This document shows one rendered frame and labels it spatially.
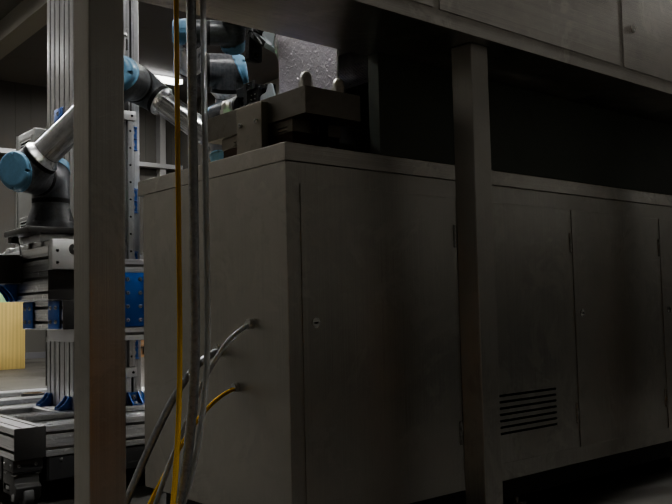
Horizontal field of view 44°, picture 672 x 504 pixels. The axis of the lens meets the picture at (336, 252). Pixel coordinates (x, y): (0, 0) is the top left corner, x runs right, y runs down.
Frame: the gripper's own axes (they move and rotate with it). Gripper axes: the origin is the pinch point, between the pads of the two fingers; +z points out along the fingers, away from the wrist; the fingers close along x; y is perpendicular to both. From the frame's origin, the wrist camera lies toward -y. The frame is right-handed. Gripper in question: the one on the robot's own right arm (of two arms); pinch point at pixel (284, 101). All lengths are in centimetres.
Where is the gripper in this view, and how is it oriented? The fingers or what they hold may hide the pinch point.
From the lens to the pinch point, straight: 222.3
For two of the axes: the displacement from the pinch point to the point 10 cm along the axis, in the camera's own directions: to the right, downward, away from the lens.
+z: 6.5, -0.7, -7.6
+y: -0.2, -10.0, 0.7
